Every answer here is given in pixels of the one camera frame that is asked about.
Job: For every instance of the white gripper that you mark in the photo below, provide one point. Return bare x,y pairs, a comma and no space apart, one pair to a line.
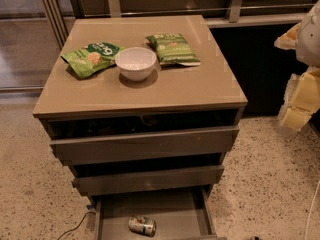
309,42

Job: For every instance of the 7up soda can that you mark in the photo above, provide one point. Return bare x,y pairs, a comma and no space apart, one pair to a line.
142,225

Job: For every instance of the top drawer front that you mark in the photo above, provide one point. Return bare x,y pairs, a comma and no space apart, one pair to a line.
130,147

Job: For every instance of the middle drawer front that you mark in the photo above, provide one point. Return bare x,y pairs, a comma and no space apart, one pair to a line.
148,180

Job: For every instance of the taupe drawer cabinet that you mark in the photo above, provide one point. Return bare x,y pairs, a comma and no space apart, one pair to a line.
170,99

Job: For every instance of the open bottom drawer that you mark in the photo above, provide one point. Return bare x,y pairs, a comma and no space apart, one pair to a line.
179,214

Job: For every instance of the right green chip bag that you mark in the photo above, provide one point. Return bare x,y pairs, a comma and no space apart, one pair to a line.
172,48

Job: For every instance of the green chip bag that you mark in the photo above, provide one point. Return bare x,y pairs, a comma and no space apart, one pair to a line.
92,58
172,48

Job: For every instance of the white bowl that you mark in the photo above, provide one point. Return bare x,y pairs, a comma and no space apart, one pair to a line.
136,63

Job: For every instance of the left green chip bag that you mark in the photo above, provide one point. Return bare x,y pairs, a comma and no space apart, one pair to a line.
92,58

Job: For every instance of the metal railing frame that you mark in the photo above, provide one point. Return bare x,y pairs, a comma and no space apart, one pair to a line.
218,13

